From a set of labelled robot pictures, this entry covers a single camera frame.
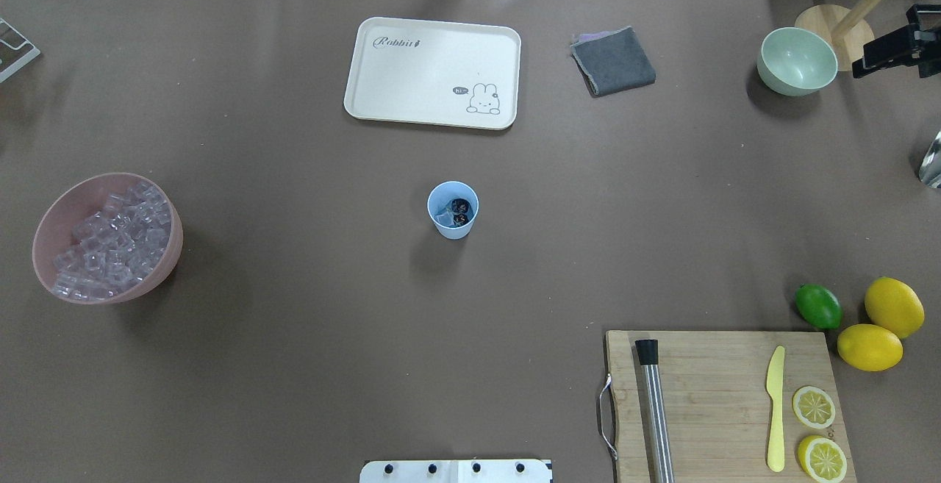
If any lemon half lower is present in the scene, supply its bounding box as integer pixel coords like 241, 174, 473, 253
797, 435, 849, 482

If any pink bowl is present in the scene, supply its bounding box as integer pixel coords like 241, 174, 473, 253
32, 173, 184, 305

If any clear ice cube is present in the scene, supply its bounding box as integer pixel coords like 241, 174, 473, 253
434, 206, 456, 228

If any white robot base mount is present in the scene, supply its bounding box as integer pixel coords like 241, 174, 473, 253
359, 459, 554, 482

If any green lime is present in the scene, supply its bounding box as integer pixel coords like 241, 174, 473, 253
795, 283, 843, 330

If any metal ice scoop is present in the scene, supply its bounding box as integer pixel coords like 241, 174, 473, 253
917, 132, 941, 189

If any light blue plastic cup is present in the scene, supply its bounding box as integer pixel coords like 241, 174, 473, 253
426, 181, 479, 240

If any cream rabbit serving tray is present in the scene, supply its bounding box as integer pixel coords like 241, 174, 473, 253
343, 17, 522, 130

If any mint green bowl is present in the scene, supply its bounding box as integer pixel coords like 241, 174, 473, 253
756, 27, 838, 96

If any yellow lemon near board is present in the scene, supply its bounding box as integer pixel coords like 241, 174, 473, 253
837, 323, 904, 372

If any grey folded cloth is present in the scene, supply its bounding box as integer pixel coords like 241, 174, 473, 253
570, 25, 656, 97

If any yellow lemon far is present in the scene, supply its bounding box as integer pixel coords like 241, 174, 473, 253
864, 276, 925, 339

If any wooden cutting board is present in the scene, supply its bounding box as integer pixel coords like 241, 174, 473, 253
605, 330, 851, 482

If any wooden mug tree stand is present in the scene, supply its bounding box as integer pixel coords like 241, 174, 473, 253
794, 0, 883, 71

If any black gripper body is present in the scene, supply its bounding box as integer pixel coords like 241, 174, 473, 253
906, 4, 940, 78

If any clear ice cubes pile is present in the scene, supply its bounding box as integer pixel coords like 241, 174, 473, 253
51, 182, 173, 302

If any white wire cup rack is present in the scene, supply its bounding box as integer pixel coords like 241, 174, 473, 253
0, 18, 41, 83

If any yellow plastic knife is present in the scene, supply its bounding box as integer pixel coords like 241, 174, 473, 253
765, 346, 786, 473

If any lemon slice upper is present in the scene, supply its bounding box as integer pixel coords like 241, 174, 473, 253
791, 385, 836, 430

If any steel muddler black tip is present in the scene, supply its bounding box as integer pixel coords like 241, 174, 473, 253
635, 339, 676, 482

